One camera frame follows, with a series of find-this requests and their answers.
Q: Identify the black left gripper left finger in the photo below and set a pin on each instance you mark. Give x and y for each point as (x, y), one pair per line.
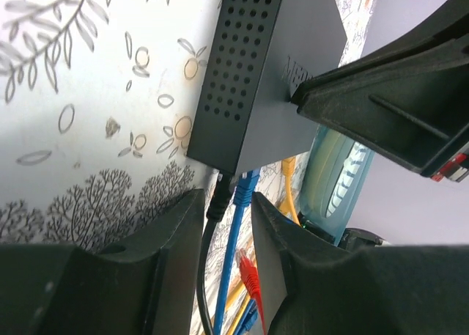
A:
(142, 284)

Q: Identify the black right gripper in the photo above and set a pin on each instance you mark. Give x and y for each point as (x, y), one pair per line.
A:
(410, 107)

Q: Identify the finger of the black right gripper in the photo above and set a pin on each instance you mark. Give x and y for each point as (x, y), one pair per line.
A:
(411, 37)

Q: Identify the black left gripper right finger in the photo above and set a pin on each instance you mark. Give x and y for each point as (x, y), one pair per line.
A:
(309, 286)

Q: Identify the yellow ethernet cable end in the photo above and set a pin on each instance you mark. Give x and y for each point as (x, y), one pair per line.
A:
(288, 205)

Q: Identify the black network switch box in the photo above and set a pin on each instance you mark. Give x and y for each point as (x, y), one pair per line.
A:
(262, 51)

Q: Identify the transparent blue plastic tray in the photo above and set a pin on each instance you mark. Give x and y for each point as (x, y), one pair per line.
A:
(327, 156)

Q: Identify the blue striped round plate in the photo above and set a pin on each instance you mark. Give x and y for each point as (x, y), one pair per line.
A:
(347, 175)

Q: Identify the floral patterned tablecloth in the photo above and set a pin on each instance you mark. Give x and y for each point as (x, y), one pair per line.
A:
(98, 99)

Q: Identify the blue ethernet cable end port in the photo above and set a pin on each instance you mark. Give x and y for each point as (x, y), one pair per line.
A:
(242, 199)

